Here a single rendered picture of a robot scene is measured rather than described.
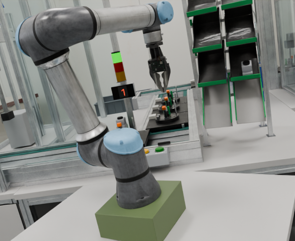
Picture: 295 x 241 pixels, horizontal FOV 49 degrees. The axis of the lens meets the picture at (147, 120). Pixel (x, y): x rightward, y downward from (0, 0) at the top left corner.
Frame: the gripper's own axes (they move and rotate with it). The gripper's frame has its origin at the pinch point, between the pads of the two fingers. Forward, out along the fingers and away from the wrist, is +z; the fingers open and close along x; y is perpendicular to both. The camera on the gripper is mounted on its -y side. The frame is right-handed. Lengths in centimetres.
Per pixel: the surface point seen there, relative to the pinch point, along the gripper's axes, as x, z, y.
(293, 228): 65, 124, -65
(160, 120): -8.8, 24.3, -39.4
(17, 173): -81, 30, -3
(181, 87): 2, 30, -162
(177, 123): 0.9, 26.3, -33.8
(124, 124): -24.7, 17.5, -17.7
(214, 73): 23.9, 0.4, -20.1
